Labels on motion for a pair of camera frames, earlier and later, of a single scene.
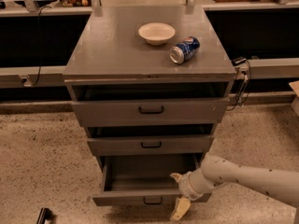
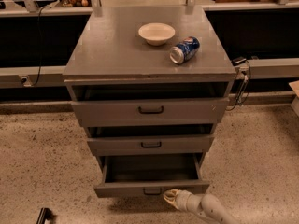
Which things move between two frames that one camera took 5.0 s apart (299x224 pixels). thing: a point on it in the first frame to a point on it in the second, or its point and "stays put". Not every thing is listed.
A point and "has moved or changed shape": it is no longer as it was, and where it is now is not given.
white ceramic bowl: x=156 y=33 stays put
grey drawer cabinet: x=140 y=110 stays put
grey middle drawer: x=107 y=141 stays put
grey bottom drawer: x=145 y=180 has moved or changed shape
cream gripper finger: x=181 y=206 to x=170 y=195
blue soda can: x=185 y=50 stays put
